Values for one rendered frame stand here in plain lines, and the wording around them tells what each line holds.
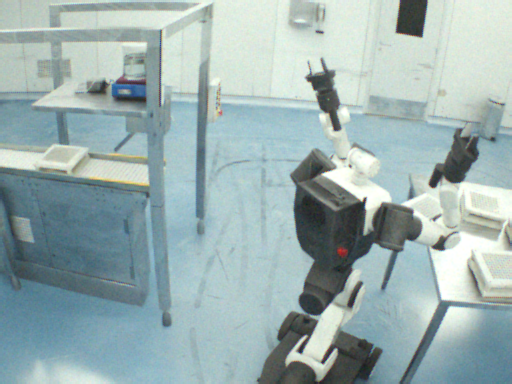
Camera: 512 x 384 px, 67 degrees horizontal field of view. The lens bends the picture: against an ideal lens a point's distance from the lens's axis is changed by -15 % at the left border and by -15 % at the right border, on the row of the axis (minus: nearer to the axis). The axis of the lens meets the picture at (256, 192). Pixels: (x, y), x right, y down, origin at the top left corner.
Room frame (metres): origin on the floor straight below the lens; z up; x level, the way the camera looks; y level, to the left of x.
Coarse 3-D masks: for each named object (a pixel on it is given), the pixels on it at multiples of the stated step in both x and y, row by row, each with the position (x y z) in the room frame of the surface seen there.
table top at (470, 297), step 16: (416, 176) 2.26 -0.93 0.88; (416, 192) 2.07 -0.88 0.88; (432, 192) 2.08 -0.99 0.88; (496, 192) 2.16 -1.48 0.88; (464, 224) 1.78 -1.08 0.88; (464, 240) 1.63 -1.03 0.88; (480, 240) 1.64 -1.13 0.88; (496, 240) 1.65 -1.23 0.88; (432, 256) 1.49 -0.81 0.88; (448, 256) 1.50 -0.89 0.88; (464, 256) 1.50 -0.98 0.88; (432, 272) 1.42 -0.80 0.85; (448, 272) 1.38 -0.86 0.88; (464, 272) 1.39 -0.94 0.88; (448, 288) 1.28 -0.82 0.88; (464, 288) 1.28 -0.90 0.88; (448, 304) 1.21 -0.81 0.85; (464, 304) 1.20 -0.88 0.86; (480, 304) 1.19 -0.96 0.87; (496, 304) 1.18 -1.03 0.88
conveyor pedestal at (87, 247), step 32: (0, 192) 1.96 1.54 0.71; (32, 224) 1.94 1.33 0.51; (64, 224) 1.92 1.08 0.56; (96, 224) 1.91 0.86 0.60; (128, 224) 1.88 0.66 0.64; (0, 256) 1.96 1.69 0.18; (32, 256) 1.95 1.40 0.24; (64, 256) 1.93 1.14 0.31; (96, 256) 1.91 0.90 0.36; (128, 256) 1.89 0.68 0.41; (64, 288) 1.94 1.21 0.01; (96, 288) 1.92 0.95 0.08; (128, 288) 1.89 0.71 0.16
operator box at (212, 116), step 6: (216, 78) 2.88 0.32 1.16; (210, 84) 2.74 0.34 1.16; (216, 84) 2.75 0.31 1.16; (210, 90) 2.73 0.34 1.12; (216, 90) 2.72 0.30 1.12; (210, 96) 2.73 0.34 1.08; (216, 96) 2.73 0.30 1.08; (210, 102) 2.73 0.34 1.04; (210, 108) 2.72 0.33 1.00; (210, 114) 2.72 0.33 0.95; (216, 114) 2.76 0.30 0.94; (210, 120) 2.72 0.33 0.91
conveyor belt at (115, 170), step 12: (0, 156) 2.08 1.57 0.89; (12, 156) 2.09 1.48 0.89; (24, 156) 2.10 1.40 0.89; (36, 156) 2.11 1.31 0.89; (84, 168) 2.01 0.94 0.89; (96, 168) 2.02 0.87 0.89; (108, 168) 2.03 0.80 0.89; (120, 168) 2.04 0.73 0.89; (132, 168) 2.05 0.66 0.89; (144, 168) 2.06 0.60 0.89; (132, 180) 1.93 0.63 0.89; (144, 180) 1.94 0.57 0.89
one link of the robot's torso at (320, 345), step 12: (360, 300) 1.52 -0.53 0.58; (324, 312) 1.53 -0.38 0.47; (336, 312) 1.52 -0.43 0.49; (348, 312) 1.50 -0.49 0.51; (324, 324) 1.49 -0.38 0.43; (336, 324) 1.47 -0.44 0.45; (312, 336) 1.46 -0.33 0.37; (324, 336) 1.44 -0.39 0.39; (336, 336) 1.48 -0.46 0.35; (300, 348) 1.42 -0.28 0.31; (312, 348) 1.40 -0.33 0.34; (324, 348) 1.39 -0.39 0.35; (324, 360) 1.35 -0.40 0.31
